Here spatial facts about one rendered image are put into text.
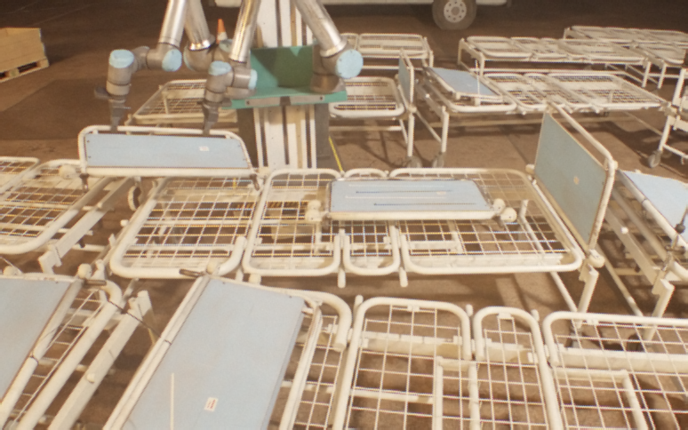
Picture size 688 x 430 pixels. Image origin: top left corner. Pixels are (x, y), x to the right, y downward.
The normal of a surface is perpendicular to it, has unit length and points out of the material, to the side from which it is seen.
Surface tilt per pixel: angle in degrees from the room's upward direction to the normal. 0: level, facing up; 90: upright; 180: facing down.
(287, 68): 90
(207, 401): 7
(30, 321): 5
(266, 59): 90
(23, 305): 5
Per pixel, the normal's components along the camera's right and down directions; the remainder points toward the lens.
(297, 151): 0.20, 0.50
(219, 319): 0.14, -0.84
